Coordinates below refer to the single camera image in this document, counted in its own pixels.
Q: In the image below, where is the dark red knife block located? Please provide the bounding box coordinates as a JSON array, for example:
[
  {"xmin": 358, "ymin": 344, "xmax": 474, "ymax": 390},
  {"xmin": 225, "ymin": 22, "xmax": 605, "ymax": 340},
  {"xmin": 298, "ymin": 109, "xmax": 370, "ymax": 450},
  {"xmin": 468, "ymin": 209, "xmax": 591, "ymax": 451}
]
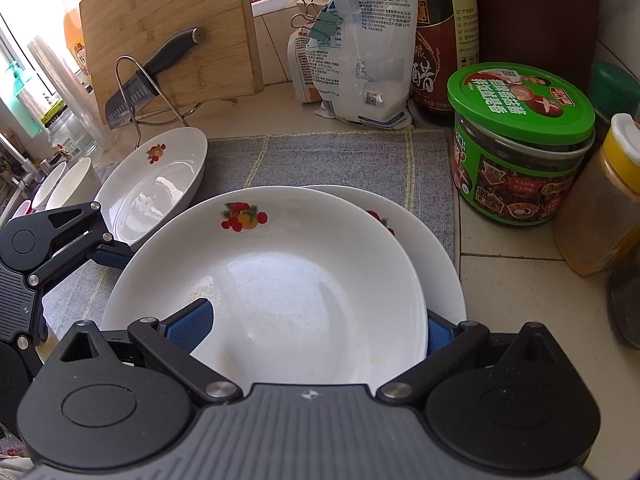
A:
[{"xmin": 475, "ymin": 0, "xmax": 601, "ymax": 101}]

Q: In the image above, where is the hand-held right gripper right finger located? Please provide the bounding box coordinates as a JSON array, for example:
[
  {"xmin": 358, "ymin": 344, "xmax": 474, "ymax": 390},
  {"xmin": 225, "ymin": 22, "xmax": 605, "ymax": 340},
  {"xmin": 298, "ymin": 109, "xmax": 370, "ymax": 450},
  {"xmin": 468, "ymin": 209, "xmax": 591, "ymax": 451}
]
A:
[{"xmin": 377, "ymin": 310, "xmax": 557, "ymax": 405}]

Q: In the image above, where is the dark vinegar bottle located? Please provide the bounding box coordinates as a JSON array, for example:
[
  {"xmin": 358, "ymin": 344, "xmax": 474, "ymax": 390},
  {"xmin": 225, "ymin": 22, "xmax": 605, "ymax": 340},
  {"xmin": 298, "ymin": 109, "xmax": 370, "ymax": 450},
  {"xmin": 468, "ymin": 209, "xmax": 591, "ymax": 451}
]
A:
[{"xmin": 412, "ymin": 0, "xmax": 481, "ymax": 126}]

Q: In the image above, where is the shallow white fruit print plate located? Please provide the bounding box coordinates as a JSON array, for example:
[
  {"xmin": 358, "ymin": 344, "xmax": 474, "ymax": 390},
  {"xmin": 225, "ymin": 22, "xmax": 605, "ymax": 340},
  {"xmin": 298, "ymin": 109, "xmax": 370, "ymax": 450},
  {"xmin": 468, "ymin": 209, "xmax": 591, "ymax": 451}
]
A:
[{"xmin": 300, "ymin": 184, "xmax": 468, "ymax": 323}]

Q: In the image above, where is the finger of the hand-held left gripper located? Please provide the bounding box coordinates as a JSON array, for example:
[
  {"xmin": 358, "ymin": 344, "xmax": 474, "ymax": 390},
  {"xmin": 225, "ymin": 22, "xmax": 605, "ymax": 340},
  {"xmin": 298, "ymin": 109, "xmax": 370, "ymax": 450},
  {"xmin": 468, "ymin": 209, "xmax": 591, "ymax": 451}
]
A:
[
  {"xmin": 15, "ymin": 335, "xmax": 60, "ymax": 376},
  {"xmin": 27, "ymin": 202, "xmax": 132, "ymax": 288}
]

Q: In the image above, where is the green soap pump bottle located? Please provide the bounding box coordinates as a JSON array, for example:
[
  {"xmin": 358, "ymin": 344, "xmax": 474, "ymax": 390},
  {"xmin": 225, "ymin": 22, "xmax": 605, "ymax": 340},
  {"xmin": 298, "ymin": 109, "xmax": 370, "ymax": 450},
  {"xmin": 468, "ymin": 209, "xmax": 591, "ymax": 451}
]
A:
[{"xmin": 5, "ymin": 60, "xmax": 43, "ymax": 138}]

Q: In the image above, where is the grey blue checked dish mat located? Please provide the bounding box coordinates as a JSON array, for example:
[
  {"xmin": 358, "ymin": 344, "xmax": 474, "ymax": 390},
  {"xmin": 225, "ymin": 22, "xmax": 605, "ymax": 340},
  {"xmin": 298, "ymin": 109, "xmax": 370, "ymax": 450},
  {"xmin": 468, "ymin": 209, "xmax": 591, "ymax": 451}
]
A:
[{"xmin": 42, "ymin": 130, "xmax": 458, "ymax": 341}]

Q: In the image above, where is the orange white food bag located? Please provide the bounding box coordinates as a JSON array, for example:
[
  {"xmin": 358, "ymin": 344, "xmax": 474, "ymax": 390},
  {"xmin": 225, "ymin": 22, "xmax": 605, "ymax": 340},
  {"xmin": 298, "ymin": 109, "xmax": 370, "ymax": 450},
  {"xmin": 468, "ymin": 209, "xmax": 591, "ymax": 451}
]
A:
[{"xmin": 287, "ymin": 30, "xmax": 333, "ymax": 106}]

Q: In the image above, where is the red cap glass bottle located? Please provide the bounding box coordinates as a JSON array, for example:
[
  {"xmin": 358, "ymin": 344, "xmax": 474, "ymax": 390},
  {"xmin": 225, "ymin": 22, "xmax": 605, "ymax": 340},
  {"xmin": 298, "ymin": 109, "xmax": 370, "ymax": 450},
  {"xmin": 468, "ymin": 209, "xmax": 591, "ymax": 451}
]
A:
[{"xmin": 607, "ymin": 245, "xmax": 640, "ymax": 348}]

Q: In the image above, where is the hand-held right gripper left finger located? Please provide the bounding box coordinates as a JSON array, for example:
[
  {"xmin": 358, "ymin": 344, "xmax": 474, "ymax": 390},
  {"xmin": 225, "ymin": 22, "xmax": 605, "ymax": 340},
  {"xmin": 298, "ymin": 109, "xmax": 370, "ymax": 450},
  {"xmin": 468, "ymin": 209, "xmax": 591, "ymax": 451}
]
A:
[{"xmin": 60, "ymin": 298, "xmax": 243, "ymax": 407}]

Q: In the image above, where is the bamboo cutting board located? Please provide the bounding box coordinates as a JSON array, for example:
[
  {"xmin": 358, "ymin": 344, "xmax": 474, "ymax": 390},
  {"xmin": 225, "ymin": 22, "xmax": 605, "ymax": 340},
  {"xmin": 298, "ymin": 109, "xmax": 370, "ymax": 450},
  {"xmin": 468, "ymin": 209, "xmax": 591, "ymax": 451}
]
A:
[{"xmin": 79, "ymin": 0, "xmax": 265, "ymax": 126}]

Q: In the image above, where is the white printed plastic bag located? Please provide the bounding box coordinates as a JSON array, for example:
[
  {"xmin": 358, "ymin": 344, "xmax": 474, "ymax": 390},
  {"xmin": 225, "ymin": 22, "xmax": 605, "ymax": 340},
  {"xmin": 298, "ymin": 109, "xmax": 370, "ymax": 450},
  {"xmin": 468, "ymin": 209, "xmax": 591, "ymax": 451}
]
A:
[{"xmin": 305, "ymin": 0, "xmax": 420, "ymax": 128}]

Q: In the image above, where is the deep white fruit print plate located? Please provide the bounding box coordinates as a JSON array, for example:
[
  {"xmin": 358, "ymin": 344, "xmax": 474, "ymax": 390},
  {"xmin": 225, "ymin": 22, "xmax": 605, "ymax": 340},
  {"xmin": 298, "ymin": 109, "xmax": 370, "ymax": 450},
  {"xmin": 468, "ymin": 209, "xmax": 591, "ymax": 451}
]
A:
[
  {"xmin": 94, "ymin": 127, "xmax": 209, "ymax": 247},
  {"xmin": 100, "ymin": 186, "xmax": 429, "ymax": 387}
]

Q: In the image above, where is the white tray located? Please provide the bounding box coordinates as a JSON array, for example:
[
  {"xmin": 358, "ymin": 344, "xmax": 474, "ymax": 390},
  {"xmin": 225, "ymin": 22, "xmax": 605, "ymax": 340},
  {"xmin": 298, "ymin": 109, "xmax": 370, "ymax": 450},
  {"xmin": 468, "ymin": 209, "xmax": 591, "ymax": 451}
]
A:
[{"xmin": 250, "ymin": 0, "xmax": 321, "ymax": 17}]

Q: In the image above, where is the yellow lid spice jar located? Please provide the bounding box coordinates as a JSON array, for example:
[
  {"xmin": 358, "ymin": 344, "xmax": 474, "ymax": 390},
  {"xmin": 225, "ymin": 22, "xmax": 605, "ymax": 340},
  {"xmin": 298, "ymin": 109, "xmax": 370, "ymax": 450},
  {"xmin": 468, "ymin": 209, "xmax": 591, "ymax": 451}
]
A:
[{"xmin": 552, "ymin": 112, "xmax": 640, "ymax": 277}]

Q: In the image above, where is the green binder clip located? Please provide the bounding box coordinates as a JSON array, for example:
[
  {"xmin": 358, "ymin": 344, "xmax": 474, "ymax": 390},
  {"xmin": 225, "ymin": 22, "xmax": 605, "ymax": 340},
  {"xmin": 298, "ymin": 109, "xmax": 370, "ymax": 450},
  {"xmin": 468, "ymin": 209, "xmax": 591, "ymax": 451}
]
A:
[{"xmin": 297, "ymin": 0, "xmax": 345, "ymax": 42}]

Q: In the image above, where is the orange liquid jug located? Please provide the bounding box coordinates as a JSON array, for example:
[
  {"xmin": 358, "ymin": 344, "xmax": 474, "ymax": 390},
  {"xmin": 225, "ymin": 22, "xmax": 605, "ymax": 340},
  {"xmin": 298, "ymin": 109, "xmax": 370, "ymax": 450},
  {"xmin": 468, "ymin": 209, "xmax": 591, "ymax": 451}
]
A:
[{"xmin": 62, "ymin": 0, "xmax": 91, "ymax": 93}]

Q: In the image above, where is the green lid sauce jar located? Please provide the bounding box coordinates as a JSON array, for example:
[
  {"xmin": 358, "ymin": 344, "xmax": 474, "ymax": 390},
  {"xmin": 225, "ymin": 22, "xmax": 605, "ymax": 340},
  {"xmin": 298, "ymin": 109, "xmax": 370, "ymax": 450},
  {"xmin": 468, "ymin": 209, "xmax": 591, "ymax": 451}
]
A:
[{"xmin": 446, "ymin": 62, "xmax": 596, "ymax": 226}]

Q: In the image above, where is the glass jar green lid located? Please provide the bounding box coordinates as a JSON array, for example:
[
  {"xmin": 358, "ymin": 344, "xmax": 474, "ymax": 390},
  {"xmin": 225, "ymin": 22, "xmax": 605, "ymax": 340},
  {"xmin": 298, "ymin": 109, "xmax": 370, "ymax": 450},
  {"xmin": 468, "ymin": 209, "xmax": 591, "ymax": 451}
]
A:
[{"xmin": 42, "ymin": 100, "xmax": 101, "ymax": 161}]

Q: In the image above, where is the metal wire rack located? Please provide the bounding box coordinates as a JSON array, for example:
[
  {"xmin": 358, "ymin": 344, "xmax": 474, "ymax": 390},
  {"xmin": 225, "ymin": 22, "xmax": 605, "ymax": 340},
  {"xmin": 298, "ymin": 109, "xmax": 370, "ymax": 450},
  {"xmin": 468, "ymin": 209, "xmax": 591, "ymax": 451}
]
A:
[{"xmin": 114, "ymin": 56, "xmax": 236, "ymax": 148}]

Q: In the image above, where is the clear plastic wrap roll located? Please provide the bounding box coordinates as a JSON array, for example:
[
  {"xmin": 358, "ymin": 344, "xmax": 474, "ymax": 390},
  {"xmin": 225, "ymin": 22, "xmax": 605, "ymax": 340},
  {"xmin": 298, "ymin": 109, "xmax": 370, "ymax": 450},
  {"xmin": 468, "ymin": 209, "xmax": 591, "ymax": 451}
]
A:
[{"xmin": 27, "ymin": 35, "xmax": 113, "ymax": 153}]

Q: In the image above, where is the white ceramic bowl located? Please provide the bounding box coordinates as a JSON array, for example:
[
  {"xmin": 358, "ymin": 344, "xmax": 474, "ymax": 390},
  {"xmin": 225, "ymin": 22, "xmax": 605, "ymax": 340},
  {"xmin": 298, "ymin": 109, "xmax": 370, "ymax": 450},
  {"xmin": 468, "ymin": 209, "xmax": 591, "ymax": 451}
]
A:
[{"xmin": 30, "ymin": 161, "xmax": 68, "ymax": 211}]

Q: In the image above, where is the white bowl pink flower print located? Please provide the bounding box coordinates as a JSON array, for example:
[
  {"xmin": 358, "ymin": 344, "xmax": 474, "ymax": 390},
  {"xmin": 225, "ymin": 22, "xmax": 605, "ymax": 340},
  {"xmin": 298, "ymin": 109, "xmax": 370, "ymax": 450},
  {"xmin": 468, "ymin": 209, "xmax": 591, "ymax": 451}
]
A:
[{"xmin": 47, "ymin": 157, "xmax": 103, "ymax": 211}]

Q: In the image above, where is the small green cap bottle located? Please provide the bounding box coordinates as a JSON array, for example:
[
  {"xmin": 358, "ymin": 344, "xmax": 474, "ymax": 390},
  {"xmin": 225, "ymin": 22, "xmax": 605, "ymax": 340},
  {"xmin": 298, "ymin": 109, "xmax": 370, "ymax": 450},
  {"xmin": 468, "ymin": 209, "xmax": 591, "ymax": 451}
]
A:
[{"xmin": 590, "ymin": 61, "xmax": 640, "ymax": 131}]

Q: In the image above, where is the black handled kitchen knife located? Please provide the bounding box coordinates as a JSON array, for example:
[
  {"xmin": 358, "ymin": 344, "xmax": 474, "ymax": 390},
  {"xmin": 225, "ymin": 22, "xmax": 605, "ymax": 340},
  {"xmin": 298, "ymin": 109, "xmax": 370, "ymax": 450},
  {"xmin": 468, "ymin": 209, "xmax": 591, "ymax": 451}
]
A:
[{"xmin": 105, "ymin": 27, "xmax": 207, "ymax": 128}]

